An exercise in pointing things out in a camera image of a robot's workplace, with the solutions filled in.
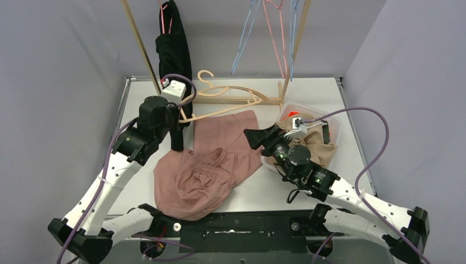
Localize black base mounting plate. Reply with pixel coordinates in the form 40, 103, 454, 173
139, 203, 330, 254

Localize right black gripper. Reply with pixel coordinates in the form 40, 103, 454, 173
245, 124, 298, 181

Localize wooden clothes rack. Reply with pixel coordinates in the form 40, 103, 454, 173
121, 1, 311, 107

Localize orange shorts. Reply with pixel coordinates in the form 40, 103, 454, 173
287, 112, 299, 118

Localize pink hanger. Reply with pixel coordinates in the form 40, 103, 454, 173
158, 0, 173, 35
262, 1, 287, 78

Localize white plastic basket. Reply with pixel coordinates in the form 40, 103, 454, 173
260, 102, 343, 174

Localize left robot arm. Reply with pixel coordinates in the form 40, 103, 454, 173
48, 96, 180, 263

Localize wooden hanger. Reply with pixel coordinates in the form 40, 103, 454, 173
179, 70, 269, 123

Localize pink hanger on black shorts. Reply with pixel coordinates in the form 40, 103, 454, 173
158, 0, 173, 35

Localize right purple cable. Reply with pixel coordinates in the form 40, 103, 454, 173
302, 106, 432, 264

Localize pink shorts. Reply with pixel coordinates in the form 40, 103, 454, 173
153, 110, 262, 221

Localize beige shorts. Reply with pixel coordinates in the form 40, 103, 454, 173
275, 113, 337, 168

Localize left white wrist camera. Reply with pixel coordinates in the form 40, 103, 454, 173
160, 79, 186, 106

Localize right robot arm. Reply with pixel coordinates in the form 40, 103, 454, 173
243, 125, 430, 263

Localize light blue wire hanger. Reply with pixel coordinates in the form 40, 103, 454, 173
289, 0, 299, 81

